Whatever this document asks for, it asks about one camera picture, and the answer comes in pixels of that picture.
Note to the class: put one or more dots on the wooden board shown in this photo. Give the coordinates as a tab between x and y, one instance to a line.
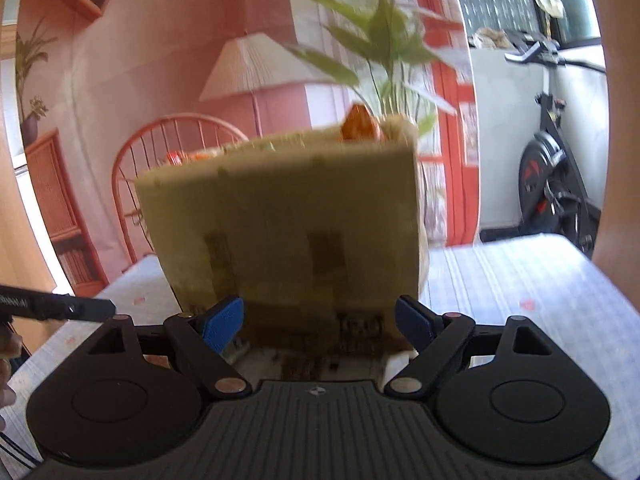
620	135

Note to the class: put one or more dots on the taped cardboard box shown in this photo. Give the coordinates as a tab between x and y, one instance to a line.
300	200

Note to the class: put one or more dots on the person's left hand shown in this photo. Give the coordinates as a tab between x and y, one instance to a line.
9	347

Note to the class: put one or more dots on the black exercise bike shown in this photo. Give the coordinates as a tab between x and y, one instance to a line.
540	170

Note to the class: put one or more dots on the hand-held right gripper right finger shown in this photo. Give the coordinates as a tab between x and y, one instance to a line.
412	322

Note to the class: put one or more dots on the red snack packet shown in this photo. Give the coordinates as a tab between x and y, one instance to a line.
175	158

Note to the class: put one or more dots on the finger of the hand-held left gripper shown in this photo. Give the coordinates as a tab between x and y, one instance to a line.
60	306

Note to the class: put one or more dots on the checked tablecloth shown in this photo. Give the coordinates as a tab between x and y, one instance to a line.
500	285

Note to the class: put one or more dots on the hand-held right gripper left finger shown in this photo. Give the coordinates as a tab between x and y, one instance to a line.
222	322

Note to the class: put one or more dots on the wooden cabinet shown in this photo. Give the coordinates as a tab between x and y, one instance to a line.
20	235

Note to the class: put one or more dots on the orange snack packet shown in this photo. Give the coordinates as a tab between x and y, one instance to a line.
357	122

